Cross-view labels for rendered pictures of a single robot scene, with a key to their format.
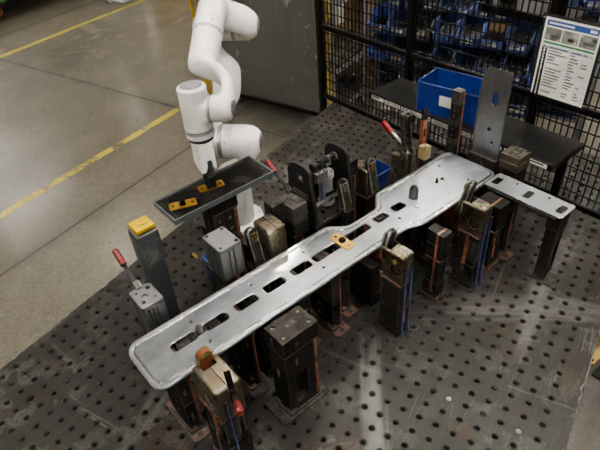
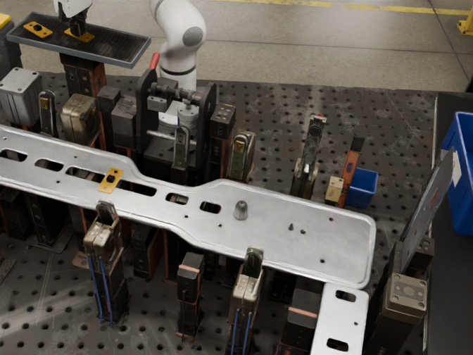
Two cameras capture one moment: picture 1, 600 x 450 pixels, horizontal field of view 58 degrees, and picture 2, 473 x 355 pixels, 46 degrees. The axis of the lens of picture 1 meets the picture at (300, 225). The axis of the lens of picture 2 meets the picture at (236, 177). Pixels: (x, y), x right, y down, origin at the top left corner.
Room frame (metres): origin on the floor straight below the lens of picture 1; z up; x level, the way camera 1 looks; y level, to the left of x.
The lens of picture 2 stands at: (0.93, -1.04, 2.04)
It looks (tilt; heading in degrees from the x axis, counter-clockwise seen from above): 47 degrees down; 49
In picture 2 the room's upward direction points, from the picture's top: 6 degrees clockwise
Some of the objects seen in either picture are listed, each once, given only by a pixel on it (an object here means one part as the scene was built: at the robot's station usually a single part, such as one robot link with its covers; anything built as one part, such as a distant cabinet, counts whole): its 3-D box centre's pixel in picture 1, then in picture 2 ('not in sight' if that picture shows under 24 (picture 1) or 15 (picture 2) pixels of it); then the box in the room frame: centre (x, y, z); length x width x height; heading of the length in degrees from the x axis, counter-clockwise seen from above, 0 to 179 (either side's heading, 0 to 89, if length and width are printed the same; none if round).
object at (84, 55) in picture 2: (214, 187); (79, 38); (1.43, 0.26, 1.16); 0.37 x 0.14 x 0.02; 127
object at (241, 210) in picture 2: (413, 192); (241, 210); (1.51, -0.40, 1.02); 0.03 x 0.03 x 0.07
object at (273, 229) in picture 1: (274, 267); (86, 156); (1.33, 0.09, 0.89); 0.13 x 0.11 x 0.38; 37
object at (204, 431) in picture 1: (179, 387); not in sight; (0.92, 0.37, 0.84); 0.18 x 0.06 x 0.29; 37
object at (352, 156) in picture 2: (420, 166); (337, 206); (1.77, -0.48, 0.95); 0.03 x 0.01 x 0.50; 127
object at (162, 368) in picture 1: (339, 246); (102, 182); (1.28, -0.12, 1.00); 1.38 x 0.22 x 0.02; 127
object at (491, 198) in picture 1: (487, 231); (295, 337); (1.48, -0.67, 0.84); 0.11 x 0.10 x 0.28; 37
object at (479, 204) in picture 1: (470, 244); (241, 322); (1.38, -0.58, 0.87); 0.12 x 0.09 x 0.35; 37
